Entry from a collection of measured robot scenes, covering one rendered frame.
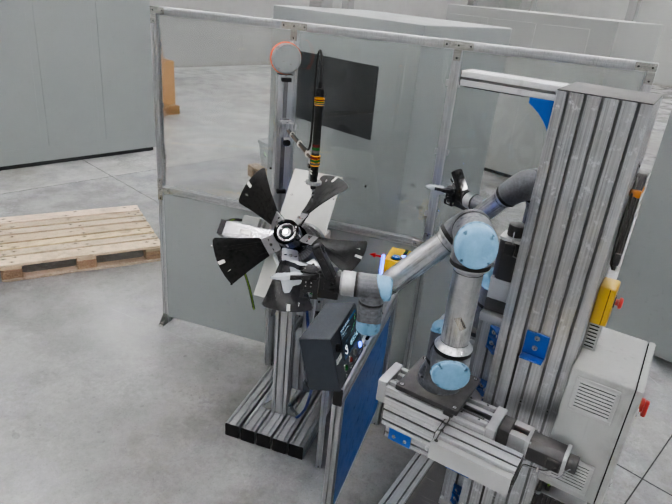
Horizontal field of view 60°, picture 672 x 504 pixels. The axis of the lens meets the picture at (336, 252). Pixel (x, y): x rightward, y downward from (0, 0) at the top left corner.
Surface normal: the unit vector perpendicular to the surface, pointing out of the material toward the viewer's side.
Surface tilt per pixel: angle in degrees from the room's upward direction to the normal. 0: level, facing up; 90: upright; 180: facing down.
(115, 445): 0
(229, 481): 0
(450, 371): 98
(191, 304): 90
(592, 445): 90
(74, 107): 90
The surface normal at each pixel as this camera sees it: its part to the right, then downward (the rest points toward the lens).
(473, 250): -0.11, 0.28
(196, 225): -0.33, 0.37
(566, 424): -0.54, 0.31
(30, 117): 0.71, 0.35
